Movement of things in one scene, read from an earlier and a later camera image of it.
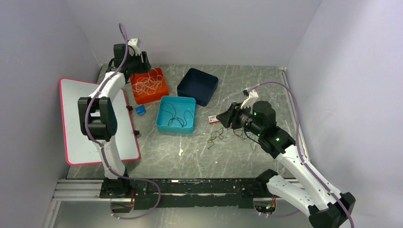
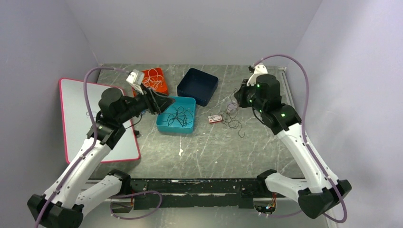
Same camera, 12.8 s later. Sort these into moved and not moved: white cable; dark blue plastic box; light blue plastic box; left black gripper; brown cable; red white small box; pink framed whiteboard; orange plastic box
Moved: left black gripper; brown cable
Not moved: orange plastic box; pink framed whiteboard; red white small box; dark blue plastic box; light blue plastic box; white cable
